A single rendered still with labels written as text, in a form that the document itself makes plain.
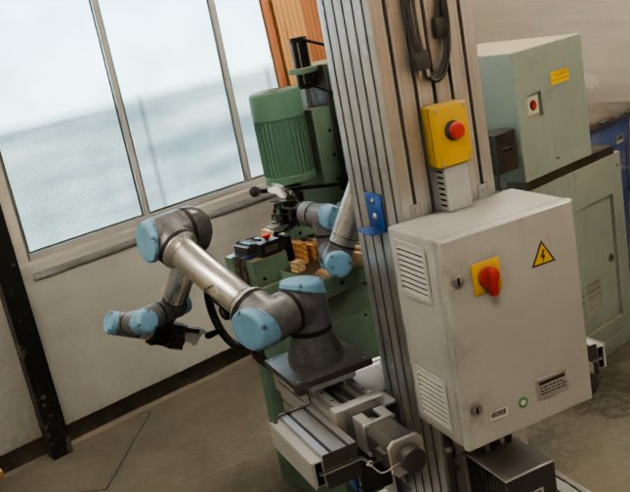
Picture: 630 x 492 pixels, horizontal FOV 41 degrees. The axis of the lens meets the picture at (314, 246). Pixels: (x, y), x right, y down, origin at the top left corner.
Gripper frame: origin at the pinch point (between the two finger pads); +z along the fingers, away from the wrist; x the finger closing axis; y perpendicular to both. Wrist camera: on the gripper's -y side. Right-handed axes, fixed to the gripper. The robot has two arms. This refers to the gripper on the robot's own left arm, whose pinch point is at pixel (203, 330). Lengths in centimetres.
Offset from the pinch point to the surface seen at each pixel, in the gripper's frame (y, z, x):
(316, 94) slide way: -87, 16, 7
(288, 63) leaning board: -122, 85, -116
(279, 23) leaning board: -139, 76, -118
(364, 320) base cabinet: -16, 41, 32
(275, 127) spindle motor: -71, -1, 13
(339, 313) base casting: -17.0, 29.4, 31.5
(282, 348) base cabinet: 0.7, 27.4, 9.3
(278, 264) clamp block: -28.0, 11.3, 16.7
